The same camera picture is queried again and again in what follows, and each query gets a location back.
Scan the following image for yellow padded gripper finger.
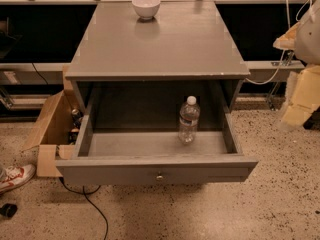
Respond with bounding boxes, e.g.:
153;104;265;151
279;65;320;130
273;22;300;50

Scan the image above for clear plastic water bottle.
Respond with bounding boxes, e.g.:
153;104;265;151
179;96;200;144

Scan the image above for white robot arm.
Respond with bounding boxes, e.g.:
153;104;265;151
273;0;320;130

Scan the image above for round metal drawer knob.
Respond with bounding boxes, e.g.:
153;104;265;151
156;174;164;182

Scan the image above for grey open top drawer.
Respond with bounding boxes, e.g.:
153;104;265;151
56;81;257;185

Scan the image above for white ceramic bowl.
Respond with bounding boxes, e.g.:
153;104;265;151
132;0;161;20

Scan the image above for grey wooden cabinet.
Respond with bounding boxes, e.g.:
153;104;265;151
64;0;252;132

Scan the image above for cans inside cardboard box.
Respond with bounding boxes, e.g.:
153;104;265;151
68;109;83;145

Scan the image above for brown cardboard box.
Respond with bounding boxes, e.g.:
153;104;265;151
21;65;81;179

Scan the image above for white and red sneaker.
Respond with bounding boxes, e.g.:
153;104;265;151
0;164;36;194

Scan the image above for small black floor object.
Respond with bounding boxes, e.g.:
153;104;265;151
0;203;18;218

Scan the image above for grey metal rail frame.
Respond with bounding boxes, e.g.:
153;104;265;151
0;0;320;112

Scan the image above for white hanging cable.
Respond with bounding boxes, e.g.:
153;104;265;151
245;0;316;86

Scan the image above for black floor cable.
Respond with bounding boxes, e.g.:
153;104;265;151
58;177;110;240

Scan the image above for black wall cable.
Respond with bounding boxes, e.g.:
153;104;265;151
31;62;50;86

